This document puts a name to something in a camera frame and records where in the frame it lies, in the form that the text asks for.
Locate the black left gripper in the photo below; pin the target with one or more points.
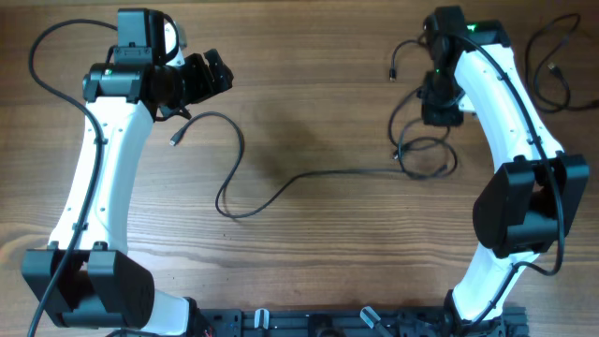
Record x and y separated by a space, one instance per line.
205 88

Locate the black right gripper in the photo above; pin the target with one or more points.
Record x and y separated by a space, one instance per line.
431 114

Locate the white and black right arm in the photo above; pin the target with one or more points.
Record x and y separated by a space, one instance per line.
525 212

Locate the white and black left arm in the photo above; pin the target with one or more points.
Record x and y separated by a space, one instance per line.
84 278

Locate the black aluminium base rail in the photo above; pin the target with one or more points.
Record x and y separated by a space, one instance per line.
406 321

